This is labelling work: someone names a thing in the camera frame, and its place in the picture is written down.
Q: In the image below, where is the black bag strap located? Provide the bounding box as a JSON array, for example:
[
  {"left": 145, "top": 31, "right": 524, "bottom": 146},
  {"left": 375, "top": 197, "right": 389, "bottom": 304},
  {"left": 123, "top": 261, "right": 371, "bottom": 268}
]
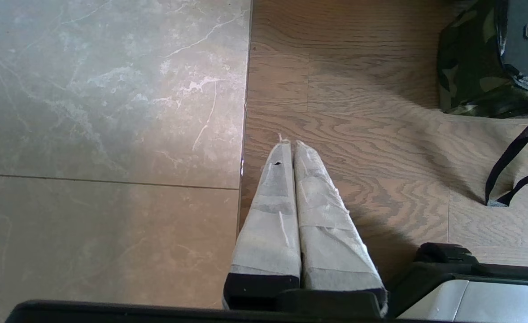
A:
[{"left": 485, "top": 110, "right": 528, "bottom": 207}]

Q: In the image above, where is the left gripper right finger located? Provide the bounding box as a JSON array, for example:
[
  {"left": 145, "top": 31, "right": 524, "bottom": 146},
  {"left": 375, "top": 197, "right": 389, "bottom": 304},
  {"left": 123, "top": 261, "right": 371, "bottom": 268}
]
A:
[{"left": 293, "top": 140, "right": 388, "bottom": 318}]

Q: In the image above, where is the camouflage bag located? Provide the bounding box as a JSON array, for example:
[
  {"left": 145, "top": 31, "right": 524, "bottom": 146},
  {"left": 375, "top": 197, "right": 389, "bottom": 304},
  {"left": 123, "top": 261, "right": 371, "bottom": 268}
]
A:
[{"left": 437, "top": 0, "right": 528, "bottom": 119}]

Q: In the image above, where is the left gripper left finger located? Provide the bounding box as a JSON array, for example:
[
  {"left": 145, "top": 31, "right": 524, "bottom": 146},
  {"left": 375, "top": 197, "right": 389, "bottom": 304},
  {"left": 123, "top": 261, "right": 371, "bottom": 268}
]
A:
[{"left": 223, "top": 140, "right": 302, "bottom": 311}]

